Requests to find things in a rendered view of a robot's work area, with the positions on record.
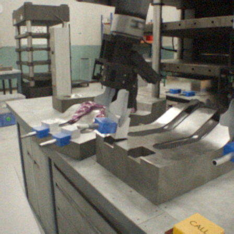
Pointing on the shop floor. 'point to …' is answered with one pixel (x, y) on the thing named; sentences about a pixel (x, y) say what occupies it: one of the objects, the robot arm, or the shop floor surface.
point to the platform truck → (80, 76)
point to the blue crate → (7, 119)
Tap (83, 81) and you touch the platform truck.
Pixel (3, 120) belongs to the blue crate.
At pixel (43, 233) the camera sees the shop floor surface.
